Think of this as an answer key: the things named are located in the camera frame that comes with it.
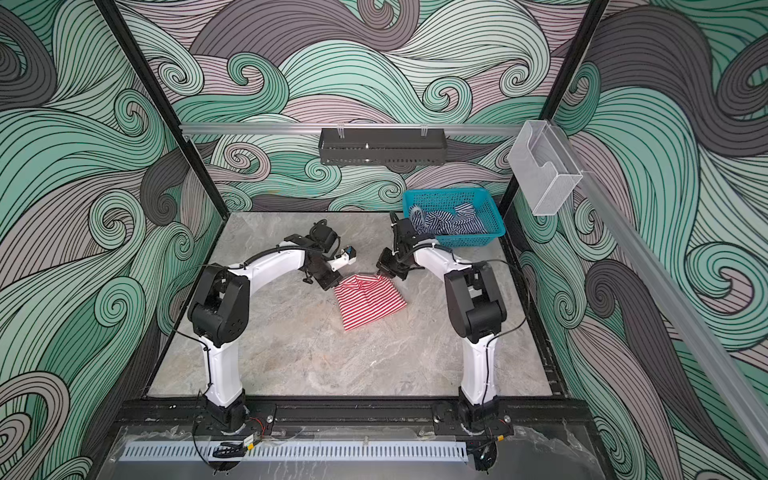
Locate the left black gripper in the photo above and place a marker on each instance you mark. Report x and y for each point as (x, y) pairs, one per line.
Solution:
(334, 280)

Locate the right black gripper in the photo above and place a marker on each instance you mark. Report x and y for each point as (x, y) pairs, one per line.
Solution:
(383, 264)

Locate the teal plastic basket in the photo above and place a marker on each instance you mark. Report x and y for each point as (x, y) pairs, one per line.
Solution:
(447, 200)

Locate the red white striped tank top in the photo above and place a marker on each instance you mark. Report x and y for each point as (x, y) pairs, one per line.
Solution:
(364, 299)

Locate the navy white striped tank top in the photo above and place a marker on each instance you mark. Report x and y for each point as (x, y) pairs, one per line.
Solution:
(462, 221)

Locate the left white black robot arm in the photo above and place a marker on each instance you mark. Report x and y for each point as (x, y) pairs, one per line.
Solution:
(220, 308)

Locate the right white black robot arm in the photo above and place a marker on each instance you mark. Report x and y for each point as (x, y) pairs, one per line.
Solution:
(475, 307)

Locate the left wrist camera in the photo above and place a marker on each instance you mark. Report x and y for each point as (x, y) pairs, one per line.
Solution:
(346, 258)

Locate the black perforated wall tray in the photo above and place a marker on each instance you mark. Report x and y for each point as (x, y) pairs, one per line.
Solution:
(389, 147)

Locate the back aluminium rail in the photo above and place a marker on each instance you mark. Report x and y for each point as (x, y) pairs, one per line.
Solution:
(270, 128)

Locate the aluminium rail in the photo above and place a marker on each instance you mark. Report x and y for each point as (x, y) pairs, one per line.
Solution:
(270, 128)
(614, 205)

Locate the clear plastic wall bin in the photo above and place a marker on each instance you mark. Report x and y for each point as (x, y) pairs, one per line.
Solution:
(545, 165)

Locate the white slotted cable duct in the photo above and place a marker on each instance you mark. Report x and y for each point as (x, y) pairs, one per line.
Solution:
(366, 450)

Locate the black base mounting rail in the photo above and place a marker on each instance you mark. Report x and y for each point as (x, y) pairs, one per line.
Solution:
(282, 416)

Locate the left black frame post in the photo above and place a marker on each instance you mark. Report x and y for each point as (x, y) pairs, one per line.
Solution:
(119, 28)

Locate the black frame post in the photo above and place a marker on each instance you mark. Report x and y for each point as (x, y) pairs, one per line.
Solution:
(572, 53)
(119, 28)

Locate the right black frame post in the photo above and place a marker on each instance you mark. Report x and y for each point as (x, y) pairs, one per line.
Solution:
(572, 53)

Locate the right aluminium rail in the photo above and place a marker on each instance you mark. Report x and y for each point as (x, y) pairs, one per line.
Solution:
(614, 205)

